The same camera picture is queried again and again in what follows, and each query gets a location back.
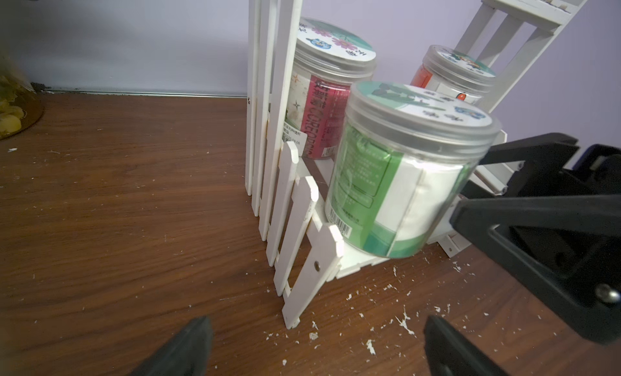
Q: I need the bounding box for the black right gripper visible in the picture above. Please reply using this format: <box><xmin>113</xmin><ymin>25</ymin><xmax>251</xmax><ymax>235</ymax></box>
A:
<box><xmin>451</xmin><ymin>133</ymin><xmax>620</xmax><ymax>345</ymax></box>

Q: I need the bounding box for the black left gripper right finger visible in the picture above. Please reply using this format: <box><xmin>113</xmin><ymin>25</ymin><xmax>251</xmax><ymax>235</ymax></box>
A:
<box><xmin>424</xmin><ymin>315</ymin><xmax>508</xmax><ymax>376</ymax></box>

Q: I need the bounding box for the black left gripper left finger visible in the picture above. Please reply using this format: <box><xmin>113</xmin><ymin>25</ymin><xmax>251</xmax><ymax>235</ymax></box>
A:
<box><xmin>130</xmin><ymin>315</ymin><xmax>213</xmax><ymax>376</ymax></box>

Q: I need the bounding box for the jar with tree lid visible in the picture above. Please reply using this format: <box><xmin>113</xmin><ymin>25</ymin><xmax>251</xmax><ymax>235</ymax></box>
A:
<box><xmin>325</xmin><ymin>81</ymin><xmax>501</xmax><ymax>259</ymax></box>

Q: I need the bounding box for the jar with orange flower lid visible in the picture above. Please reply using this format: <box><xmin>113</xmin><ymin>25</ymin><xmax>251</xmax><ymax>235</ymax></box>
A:
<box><xmin>410</xmin><ymin>44</ymin><xmax>496</xmax><ymax>104</ymax></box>

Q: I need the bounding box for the white wooden slatted shelf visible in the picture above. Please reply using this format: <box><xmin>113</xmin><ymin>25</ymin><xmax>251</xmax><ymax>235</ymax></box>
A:
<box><xmin>244</xmin><ymin>0</ymin><xmax>588</xmax><ymax>329</ymax></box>

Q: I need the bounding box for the green potted plant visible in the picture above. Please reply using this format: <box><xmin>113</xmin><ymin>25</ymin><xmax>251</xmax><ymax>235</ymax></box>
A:
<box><xmin>0</xmin><ymin>55</ymin><xmax>45</xmax><ymax>140</ymax></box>

